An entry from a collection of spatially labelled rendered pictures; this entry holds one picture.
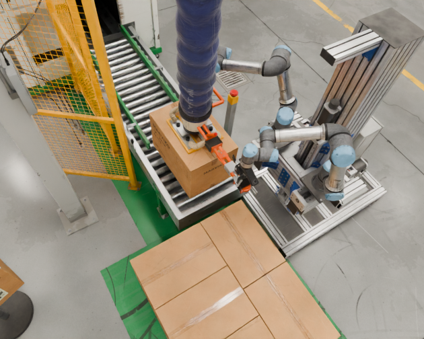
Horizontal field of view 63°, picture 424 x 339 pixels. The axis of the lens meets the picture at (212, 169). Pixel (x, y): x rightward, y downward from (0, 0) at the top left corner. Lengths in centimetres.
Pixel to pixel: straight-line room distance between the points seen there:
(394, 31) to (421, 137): 282
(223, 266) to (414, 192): 239
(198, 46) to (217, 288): 163
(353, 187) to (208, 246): 114
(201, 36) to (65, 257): 231
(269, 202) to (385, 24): 183
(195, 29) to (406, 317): 291
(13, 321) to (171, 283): 136
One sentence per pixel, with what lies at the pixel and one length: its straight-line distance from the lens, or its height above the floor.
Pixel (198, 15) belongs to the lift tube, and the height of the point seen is 208.
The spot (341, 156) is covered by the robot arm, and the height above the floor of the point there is 164.
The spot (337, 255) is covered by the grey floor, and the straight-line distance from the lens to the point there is 349.
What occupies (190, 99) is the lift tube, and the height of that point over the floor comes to 150.
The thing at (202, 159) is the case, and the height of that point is 108.
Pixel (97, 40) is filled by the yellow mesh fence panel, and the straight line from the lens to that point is 219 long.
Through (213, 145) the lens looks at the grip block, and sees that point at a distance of 225.
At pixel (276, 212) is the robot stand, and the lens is 323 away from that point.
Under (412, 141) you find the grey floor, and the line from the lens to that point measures 464.
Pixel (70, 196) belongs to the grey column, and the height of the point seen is 44.
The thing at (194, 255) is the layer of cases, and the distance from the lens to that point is 263.
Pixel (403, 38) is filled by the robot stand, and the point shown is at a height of 203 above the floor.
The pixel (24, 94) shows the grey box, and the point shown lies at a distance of 215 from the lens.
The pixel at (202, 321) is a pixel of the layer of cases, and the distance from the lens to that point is 253.
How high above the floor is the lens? 304
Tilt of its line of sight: 58 degrees down
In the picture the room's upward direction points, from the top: 7 degrees clockwise
